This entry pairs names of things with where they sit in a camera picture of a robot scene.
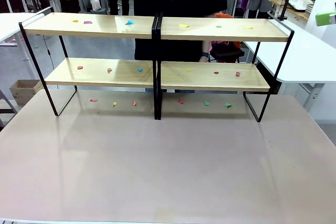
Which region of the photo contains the cardboard box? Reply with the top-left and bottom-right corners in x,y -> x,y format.
9,79 -> 44,105

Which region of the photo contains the wooden counter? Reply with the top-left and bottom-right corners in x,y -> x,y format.
268,0 -> 311,22

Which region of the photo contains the black hanging cable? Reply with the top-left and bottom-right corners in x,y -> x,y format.
43,35 -> 57,70

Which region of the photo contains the white table with metal leg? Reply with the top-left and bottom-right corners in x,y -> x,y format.
0,6 -> 52,62

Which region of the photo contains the left wood and black shelf unit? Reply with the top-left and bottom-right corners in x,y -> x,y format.
18,11 -> 159,120

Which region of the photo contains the orange and black chair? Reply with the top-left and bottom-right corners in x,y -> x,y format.
209,13 -> 245,63

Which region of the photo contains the right wood and black shelf unit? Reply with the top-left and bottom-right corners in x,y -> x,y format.
154,11 -> 295,123

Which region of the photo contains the white trays stack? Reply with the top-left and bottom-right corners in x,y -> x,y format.
288,0 -> 315,12

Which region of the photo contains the white curved side table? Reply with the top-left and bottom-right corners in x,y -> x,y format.
241,18 -> 336,84

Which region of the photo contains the wood and black shelf unit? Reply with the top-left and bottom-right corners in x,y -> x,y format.
154,11 -> 295,123
18,11 -> 159,120

